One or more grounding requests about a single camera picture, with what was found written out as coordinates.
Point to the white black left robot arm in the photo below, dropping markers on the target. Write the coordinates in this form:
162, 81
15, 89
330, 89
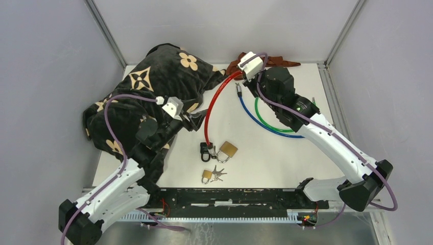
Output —
86, 219

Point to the small brass padlock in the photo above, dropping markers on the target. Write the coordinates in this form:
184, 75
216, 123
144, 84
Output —
206, 176

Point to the red cable lock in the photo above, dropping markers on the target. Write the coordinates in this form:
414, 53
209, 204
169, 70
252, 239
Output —
209, 144

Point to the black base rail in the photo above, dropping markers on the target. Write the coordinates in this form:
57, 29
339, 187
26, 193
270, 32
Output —
231, 203

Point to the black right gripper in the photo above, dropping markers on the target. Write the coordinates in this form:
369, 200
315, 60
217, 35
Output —
249, 84

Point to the black padlock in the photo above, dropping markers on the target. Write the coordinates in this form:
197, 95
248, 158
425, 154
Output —
204, 152

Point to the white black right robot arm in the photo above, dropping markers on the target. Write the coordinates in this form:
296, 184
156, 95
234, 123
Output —
365, 179

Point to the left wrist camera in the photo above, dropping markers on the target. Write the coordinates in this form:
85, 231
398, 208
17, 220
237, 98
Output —
173, 107

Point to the brown crumpled cloth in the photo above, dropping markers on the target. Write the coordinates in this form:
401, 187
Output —
272, 61

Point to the small padlock keys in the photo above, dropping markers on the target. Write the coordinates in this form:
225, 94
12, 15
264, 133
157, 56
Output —
217, 174

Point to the blue cable lock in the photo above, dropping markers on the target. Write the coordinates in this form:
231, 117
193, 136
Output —
239, 94

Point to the green cable lock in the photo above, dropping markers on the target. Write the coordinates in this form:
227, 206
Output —
266, 124

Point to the white slotted cable duct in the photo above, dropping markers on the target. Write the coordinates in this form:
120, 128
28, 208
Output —
137, 216

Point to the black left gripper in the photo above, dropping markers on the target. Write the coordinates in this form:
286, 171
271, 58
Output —
196, 120

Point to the black floral patterned blanket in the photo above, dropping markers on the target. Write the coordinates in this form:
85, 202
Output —
166, 71

